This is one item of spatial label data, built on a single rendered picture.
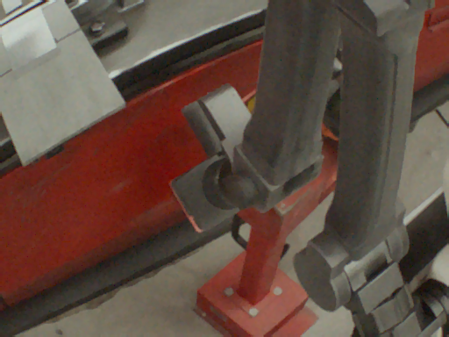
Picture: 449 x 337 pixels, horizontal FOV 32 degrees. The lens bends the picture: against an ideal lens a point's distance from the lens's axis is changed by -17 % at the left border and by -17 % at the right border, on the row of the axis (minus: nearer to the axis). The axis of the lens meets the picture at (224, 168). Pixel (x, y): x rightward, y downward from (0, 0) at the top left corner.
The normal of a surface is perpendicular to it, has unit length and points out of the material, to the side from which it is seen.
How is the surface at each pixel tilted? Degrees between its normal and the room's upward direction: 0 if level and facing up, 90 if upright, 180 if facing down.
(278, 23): 90
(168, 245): 0
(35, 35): 0
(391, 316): 39
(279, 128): 90
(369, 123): 90
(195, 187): 27
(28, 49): 0
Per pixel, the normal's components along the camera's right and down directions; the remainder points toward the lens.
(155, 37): 0.05, -0.48
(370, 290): 0.40, 0.05
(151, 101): 0.53, 0.76
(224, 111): 0.27, -0.18
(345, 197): -0.84, 0.45
